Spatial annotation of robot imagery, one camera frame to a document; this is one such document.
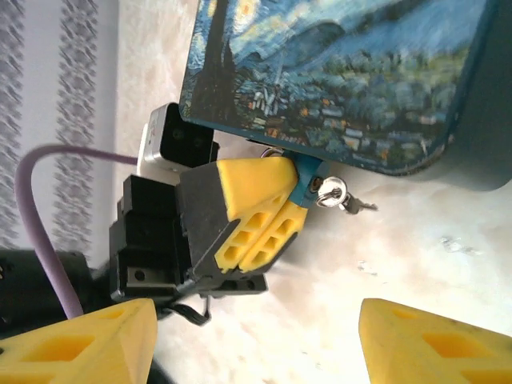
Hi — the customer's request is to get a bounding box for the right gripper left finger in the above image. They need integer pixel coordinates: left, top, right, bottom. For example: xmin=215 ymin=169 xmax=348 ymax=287
xmin=0 ymin=298 xmax=158 ymax=384

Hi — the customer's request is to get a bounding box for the silver key ring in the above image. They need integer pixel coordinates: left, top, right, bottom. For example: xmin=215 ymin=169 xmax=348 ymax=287
xmin=315 ymin=187 xmax=346 ymax=209

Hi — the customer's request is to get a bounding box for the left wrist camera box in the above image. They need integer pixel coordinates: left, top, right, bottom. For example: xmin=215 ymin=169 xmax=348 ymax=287
xmin=135 ymin=102 xmax=220 ymax=175

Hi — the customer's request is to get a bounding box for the spare small silver key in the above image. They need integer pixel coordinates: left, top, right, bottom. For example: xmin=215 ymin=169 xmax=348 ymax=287
xmin=339 ymin=195 xmax=379 ymax=216

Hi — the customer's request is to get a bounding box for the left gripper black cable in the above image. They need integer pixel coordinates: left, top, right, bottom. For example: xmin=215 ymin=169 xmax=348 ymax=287
xmin=159 ymin=298 xmax=213 ymax=327

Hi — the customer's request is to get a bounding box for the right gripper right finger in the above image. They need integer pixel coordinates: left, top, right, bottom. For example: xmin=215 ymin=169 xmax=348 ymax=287
xmin=358 ymin=298 xmax=512 ymax=384

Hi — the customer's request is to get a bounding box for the small blue padlock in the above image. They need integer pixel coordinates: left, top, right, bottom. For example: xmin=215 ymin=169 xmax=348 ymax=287
xmin=259 ymin=146 xmax=331 ymax=210

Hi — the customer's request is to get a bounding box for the starry night painted tin box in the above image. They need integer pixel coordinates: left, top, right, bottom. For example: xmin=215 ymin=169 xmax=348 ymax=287
xmin=178 ymin=0 xmax=512 ymax=192

